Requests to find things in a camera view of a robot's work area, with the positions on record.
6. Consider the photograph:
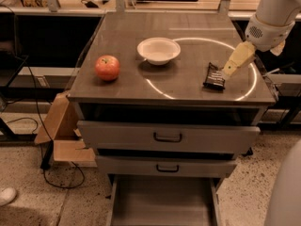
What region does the white shoe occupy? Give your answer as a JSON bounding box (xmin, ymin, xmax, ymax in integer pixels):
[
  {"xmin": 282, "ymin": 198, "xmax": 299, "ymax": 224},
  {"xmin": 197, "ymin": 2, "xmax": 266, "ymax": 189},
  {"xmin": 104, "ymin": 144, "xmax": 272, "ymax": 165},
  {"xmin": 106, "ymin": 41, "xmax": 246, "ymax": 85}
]
[{"xmin": 0, "ymin": 187, "xmax": 17, "ymax": 206}]

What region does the grey drawer cabinet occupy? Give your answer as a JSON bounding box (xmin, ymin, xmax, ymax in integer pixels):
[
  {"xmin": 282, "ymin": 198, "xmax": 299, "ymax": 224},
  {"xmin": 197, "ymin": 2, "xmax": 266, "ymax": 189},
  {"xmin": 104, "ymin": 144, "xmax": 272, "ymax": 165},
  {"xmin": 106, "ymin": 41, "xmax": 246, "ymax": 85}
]
[{"xmin": 68, "ymin": 12, "xmax": 275, "ymax": 162}]

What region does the middle grey drawer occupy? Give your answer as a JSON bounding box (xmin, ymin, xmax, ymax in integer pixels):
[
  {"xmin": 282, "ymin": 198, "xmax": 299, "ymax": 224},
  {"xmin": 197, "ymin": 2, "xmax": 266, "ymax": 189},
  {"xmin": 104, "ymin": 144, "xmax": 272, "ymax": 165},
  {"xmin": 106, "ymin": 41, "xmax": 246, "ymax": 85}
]
[{"xmin": 95, "ymin": 155, "xmax": 236, "ymax": 178}]

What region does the white bowl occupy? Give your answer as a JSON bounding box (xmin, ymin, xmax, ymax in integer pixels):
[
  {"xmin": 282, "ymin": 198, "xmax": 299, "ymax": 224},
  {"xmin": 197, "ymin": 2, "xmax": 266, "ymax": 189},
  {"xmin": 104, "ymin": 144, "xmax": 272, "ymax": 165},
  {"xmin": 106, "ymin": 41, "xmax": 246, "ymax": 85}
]
[{"xmin": 137, "ymin": 38, "xmax": 181, "ymax": 66}]

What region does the bottom grey open drawer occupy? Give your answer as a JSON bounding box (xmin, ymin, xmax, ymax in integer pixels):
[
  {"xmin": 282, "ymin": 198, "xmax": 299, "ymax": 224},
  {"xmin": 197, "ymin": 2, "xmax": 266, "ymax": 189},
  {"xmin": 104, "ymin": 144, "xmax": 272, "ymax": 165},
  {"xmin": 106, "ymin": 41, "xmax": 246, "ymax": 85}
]
[{"xmin": 105, "ymin": 175, "xmax": 222, "ymax": 226}]

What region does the top grey drawer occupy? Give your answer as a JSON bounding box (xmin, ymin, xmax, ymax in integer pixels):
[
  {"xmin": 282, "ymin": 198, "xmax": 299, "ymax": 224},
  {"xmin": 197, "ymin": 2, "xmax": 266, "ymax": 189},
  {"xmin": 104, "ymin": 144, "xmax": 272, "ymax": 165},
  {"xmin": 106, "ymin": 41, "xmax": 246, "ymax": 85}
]
[{"xmin": 77, "ymin": 121, "xmax": 260, "ymax": 154}]

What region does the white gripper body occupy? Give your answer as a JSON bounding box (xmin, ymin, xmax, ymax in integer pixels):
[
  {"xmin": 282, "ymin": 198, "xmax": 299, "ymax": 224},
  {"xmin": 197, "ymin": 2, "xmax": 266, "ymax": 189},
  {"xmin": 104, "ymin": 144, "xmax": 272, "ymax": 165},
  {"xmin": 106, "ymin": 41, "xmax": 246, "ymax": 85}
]
[{"xmin": 245, "ymin": 15, "xmax": 294, "ymax": 53}]

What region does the red apple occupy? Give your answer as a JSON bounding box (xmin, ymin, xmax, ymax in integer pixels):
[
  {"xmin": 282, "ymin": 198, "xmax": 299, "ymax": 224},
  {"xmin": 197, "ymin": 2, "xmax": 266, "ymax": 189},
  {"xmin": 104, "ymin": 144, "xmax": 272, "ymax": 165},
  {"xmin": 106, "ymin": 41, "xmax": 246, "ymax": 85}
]
[{"xmin": 95, "ymin": 55, "xmax": 120, "ymax": 81}]

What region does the black floor cable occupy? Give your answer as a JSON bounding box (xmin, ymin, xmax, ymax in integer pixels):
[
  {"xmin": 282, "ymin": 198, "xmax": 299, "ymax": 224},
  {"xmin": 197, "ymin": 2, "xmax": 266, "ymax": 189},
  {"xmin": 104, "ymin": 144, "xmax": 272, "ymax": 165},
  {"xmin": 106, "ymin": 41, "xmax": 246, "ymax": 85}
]
[{"xmin": 0, "ymin": 4, "xmax": 86, "ymax": 189}]

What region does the black rxbar chocolate bar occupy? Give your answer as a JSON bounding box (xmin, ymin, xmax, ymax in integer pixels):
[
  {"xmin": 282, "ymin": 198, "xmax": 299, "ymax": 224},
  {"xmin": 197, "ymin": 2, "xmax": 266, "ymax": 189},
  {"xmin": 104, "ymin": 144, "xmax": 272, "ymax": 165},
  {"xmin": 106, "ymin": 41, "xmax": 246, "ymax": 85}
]
[{"xmin": 203, "ymin": 63, "xmax": 226, "ymax": 91}]

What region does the background workbench shelf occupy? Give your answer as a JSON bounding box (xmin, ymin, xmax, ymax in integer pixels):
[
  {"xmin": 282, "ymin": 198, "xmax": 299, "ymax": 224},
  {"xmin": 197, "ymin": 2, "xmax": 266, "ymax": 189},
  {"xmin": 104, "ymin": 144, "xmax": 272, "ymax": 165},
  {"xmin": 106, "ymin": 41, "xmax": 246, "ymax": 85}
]
[{"xmin": 0, "ymin": 0, "xmax": 261, "ymax": 20}]

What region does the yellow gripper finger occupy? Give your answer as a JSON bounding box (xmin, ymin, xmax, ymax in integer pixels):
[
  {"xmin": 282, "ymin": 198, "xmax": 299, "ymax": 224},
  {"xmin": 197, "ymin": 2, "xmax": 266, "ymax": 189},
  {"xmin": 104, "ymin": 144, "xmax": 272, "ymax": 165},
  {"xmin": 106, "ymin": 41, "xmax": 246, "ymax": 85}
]
[{"xmin": 221, "ymin": 41, "xmax": 256, "ymax": 79}]

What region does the brown cardboard box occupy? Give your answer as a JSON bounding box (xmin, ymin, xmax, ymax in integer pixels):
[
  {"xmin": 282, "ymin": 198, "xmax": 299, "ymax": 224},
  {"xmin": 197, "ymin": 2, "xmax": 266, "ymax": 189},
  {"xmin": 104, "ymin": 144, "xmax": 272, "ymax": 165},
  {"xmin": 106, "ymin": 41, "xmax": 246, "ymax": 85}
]
[{"xmin": 35, "ymin": 91, "xmax": 96, "ymax": 170}]

